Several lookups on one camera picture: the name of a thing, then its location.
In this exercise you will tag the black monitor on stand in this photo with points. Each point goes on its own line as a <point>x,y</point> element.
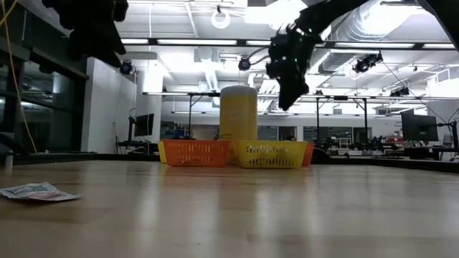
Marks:
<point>144,124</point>

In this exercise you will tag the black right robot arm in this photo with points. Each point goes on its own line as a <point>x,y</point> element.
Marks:
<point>340,12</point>

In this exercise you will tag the black computer monitor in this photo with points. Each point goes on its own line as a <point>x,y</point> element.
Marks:
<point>419,127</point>

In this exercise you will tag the black ceiling track spotlight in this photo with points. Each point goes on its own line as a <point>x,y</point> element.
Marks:
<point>399,92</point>

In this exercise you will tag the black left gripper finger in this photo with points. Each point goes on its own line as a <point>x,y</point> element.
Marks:
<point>93,50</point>
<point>114,46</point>

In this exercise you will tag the black beam with light strips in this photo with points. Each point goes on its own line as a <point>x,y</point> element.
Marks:
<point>197,42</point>

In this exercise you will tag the white cylindrical cup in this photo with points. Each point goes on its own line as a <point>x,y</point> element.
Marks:
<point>238,114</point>

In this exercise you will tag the grey metal post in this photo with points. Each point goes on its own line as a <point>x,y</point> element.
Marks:
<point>9,159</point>

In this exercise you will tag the orange plastic basket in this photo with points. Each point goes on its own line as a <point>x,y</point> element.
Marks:
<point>309,154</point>
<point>196,153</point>

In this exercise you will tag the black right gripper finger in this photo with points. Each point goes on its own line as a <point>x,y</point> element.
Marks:
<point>299,93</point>
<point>285,98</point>

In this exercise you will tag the black metal rig frame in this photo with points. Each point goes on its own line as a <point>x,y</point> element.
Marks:
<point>317,118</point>

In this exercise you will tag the dark office desk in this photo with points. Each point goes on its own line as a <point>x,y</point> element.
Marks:
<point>136,144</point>

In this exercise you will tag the black round ceiling spotlight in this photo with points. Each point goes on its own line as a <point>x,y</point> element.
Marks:
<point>126,68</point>
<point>244,63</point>
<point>364,64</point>

